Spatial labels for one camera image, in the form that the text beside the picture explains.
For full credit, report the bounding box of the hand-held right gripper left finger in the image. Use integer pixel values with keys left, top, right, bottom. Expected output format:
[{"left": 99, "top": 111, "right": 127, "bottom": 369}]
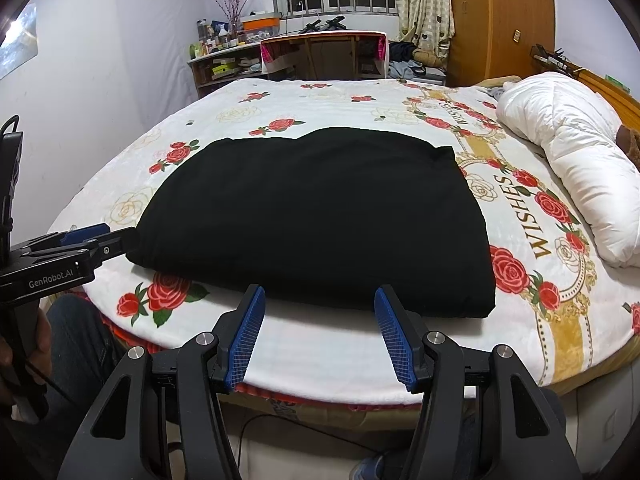
[{"left": 62, "top": 284, "right": 267, "bottom": 480}]

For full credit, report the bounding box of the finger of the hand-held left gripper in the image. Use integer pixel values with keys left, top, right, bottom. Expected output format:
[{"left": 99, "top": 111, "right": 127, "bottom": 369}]
[
  {"left": 75, "top": 226, "right": 139, "bottom": 270},
  {"left": 30, "top": 223, "right": 112, "bottom": 252}
]

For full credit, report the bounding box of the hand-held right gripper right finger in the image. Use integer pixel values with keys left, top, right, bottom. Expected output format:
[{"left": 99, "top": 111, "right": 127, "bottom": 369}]
[{"left": 374, "top": 284, "right": 583, "bottom": 480}]

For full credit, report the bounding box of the black garment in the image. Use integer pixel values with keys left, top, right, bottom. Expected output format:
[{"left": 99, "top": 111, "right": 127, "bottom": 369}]
[{"left": 125, "top": 126, "right": 497, "bottom": 320}]

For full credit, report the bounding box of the pile of clothes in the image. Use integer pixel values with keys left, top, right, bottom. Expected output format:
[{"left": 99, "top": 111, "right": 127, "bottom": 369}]
[{"left": 387, "top": 40, "right": 447, "bottom": 82}]

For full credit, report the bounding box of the person's left hand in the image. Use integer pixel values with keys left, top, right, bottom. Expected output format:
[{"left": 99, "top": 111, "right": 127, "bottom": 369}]
[{"left": 0, "top": 310, "right": 53, "bottom": 401}]

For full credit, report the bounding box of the person's leg in jeans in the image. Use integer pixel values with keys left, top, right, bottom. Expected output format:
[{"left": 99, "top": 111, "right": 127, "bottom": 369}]
[{"left": 30, "top": 294, "right": 151, "bottom": 421}]

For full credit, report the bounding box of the bed base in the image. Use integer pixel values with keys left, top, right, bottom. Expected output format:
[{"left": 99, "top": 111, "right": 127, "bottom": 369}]
[{"left": 100, "top": 312, "right": 640, "bottom": 461}]

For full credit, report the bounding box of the blue shoe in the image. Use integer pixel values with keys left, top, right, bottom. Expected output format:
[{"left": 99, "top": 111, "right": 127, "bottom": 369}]
[{"left": 350, "top": 452, "right": 401, "bottom": 480}]

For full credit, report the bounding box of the floral rose blanket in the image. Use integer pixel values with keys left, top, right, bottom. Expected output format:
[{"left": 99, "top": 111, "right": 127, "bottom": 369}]
[{"left": 47, "top": 77, "right": 640, "bottom": 401}]

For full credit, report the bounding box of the wooden shelf unit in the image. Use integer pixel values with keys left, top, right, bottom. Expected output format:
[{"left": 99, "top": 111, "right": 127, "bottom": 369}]
[{"left": 187, "top": 42, "right": 266, "bottom": 98}]

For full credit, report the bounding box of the group of bottles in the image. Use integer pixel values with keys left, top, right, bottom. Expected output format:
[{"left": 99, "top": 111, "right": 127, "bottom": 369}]
[{"left": 189, "top": 19, "right": 246, "bottom": 58}]

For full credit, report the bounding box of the white puffy jacket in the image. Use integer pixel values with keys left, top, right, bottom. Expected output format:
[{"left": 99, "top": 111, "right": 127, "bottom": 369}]
[{"left": 496, "top": 71, "right": 640, "bottom": 268}]

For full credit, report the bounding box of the orange storage box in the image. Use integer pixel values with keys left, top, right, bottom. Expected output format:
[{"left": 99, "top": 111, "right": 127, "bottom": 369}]
[{"left": 241, "top": 14, "right": 281, "bottom": 31}]

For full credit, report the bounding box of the vase of pink branches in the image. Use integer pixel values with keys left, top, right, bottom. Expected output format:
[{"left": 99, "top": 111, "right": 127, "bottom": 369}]
[{"left": 207, "top": 0, "right": 267, "bottom": 37}]

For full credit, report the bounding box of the wooden desk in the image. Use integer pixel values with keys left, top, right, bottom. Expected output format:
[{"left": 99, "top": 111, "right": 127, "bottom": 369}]
[{"left": 260, "top": 31, "right": 390, "bottom": 81}]

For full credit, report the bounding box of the black stand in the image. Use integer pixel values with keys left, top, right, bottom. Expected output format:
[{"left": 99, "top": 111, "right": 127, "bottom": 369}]
[{"left": 300, "top": 17, "right": 351, "bottom": 34}]

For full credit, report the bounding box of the brown plush toy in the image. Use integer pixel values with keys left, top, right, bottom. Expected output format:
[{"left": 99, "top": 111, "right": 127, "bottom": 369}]
[{"left": 615, "top": 124, "right": 640, "bottom": 167}]

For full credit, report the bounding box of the wooden headboard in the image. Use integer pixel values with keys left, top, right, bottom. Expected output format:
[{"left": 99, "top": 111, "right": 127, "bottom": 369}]
[{"left": 530, "top": 45, "right": 640, "bottom": 126}]

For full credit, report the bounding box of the heart print curtain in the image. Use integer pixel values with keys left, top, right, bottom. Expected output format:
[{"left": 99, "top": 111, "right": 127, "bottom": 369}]
[{"left": 392, "top": 0, "right": 456, "bottom": 68}]

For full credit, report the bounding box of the wooden wardrobe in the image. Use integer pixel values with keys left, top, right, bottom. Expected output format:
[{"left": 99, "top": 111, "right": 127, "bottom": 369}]
[{"left": 447, "top": 0, "right": 555, "bottom": 88}]

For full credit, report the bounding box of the black floor cable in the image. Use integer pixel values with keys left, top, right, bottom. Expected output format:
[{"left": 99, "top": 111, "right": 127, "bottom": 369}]
[{"left": 235, "top": 412, "right": 381, "bottom": 480}]

